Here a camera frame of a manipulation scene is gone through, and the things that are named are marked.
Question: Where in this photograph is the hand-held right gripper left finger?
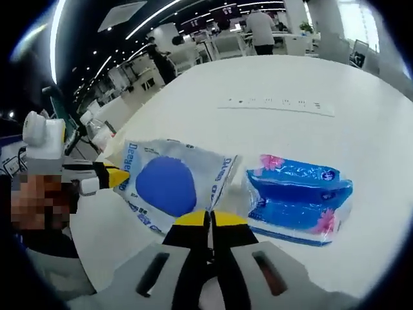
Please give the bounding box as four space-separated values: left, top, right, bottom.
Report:
96 209 213 310

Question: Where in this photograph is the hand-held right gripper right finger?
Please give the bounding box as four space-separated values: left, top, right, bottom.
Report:
212 211 324 310

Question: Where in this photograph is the clear bag with blue mask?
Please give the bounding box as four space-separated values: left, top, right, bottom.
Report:
117 138 239 236

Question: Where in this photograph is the blue tissue pack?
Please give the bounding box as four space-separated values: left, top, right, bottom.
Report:
245 154 355 248

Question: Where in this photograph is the grey mesh office chair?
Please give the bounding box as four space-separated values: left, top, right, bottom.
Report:
25 247 98 297

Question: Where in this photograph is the ceiling air vent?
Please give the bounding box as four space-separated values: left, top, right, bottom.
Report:
97 1 148 33

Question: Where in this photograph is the white power strip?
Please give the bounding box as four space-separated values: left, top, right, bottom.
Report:
217 96 336 118

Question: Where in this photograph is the wall poster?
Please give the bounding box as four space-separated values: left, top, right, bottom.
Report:
0 135 29 178

